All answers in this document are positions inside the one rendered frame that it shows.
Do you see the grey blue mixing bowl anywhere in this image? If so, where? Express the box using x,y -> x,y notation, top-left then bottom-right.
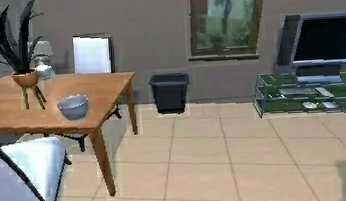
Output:
55,93 -> 91,123

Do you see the black waste bin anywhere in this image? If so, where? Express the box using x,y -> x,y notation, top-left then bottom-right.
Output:
148,71 -> 192,116

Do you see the brown wooden table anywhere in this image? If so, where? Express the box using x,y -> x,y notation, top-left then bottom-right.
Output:
0,68 -> 144,201

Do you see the brown framed window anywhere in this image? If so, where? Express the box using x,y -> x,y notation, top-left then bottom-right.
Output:
185,0 -> 272,63

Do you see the green glass television stand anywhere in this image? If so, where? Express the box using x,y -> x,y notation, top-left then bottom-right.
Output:
251,68 -> 346,124

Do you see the grey flat box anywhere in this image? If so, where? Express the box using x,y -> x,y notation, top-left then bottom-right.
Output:
277,85 -> 315,98

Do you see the white table lamp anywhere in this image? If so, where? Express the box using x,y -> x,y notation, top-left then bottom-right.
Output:
29,40 -> 57,81

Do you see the white round disc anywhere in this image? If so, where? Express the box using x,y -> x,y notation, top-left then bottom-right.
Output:
302,101 -> 318,111

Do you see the white remote control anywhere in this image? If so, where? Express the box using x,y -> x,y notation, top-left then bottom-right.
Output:
314,86 -> 335,99

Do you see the white flat device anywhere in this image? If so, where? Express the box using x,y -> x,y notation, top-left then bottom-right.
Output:
320,99 -> 342,110

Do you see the dark potted house plant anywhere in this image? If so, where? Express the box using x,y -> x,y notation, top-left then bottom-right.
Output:
0,0 -> 50,113

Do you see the black television set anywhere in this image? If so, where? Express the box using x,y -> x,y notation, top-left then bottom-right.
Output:
273,10 -> 346,86

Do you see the white chair with black frame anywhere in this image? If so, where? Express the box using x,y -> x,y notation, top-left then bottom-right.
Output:
38,33 -> 125,155
0,126 -> 75,201

